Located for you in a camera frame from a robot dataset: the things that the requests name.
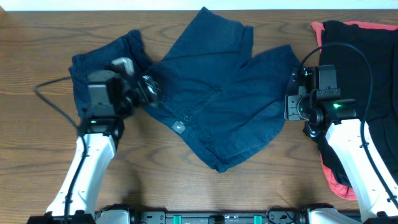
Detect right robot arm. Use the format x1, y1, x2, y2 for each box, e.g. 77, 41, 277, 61
284, 65, 397, 223

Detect coral red garment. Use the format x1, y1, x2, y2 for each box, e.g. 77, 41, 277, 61
310, 21, 398, 201

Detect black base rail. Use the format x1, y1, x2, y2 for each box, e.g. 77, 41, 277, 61
95, 210, 361, 224

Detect dark blue garment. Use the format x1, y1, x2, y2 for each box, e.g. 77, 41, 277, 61
68, 30, 152, 119

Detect black garment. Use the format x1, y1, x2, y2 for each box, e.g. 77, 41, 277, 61
311, 21, 397, 179

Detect dark blue denim shorts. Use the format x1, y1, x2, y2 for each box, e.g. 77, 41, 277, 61
147, 8, 300, 172

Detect left black cable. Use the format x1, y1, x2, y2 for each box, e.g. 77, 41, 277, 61
33, 76, 91, 224

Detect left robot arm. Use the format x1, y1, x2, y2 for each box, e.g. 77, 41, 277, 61
28, 68, 160, 223

